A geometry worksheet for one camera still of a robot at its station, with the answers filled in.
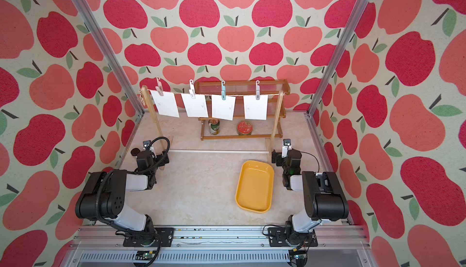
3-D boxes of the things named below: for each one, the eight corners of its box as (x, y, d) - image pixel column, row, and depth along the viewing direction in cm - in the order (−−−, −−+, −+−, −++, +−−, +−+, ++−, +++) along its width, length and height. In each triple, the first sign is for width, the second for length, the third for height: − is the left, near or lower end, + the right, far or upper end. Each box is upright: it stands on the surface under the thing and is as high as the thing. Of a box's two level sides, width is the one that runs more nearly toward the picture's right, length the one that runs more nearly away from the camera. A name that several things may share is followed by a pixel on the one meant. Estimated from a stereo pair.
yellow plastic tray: (231, 209, 84) (231, 205, 78) (241, 163, 99) (241, 157, 94) (269, 218, 81) (271, 214, 76) (272, 169, 97) (275, 163, 91)
